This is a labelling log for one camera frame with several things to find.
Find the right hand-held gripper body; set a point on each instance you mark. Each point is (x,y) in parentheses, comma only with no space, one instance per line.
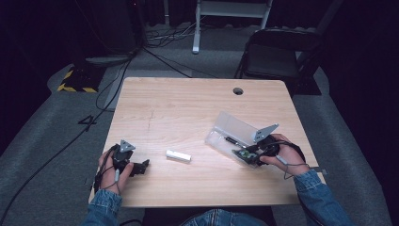
(266,147)

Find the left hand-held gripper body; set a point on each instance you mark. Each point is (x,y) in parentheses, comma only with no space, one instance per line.
(123,160)

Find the black pen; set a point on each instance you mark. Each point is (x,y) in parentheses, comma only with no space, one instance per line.
(232,140)

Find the clear plastic pencil case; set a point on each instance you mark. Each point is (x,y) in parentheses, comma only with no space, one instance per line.
(233,127)

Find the person's left hand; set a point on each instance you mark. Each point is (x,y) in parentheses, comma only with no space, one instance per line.
(109,179)

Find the person's right hand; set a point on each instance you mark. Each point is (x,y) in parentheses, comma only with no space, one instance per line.
(290,157)

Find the white rectangular eraser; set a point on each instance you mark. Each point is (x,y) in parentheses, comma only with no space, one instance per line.
(178,156)

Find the person's legs in jeans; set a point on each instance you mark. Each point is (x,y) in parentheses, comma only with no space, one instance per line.
(219,218)

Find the black folding chair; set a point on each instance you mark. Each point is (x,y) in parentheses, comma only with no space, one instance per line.
(273,59)

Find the black yellow striped stand base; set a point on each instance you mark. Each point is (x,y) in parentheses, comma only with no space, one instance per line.
(80,80)

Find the dark equipment stand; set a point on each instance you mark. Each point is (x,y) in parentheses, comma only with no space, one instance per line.
(106,28)

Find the white metal desk frame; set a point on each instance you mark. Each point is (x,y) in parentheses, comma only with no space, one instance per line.
(229,8)

